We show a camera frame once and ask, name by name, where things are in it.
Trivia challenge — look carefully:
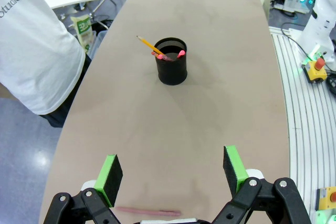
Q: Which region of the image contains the green and white bag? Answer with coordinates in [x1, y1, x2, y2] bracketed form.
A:
[70, 15, 93, 53]

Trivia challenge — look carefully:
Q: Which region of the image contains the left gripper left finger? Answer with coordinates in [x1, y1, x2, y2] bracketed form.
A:
[43, 153, 124, 224]

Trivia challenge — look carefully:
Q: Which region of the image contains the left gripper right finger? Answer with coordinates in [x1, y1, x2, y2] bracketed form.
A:
[211, 145, 312, 224]

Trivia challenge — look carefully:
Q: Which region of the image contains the white slotted base platform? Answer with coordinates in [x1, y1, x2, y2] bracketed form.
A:
[267, 26, 336, 224]

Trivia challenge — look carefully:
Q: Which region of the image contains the black mesh pen holder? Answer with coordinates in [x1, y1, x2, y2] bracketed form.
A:
[153, 36, 189, 87]

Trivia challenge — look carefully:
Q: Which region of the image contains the orange sharpened pencil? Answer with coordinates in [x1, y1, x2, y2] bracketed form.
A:
[136, 35, 166, 56]

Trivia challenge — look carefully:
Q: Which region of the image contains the person in white T-shirt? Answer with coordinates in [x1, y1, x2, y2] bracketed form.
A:
[0, 0, 93, 129]

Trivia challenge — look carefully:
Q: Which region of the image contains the yellow emergency stop box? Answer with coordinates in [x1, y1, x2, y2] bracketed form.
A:
[316, 186, 336, 212]
[303, 57, 329, 85]

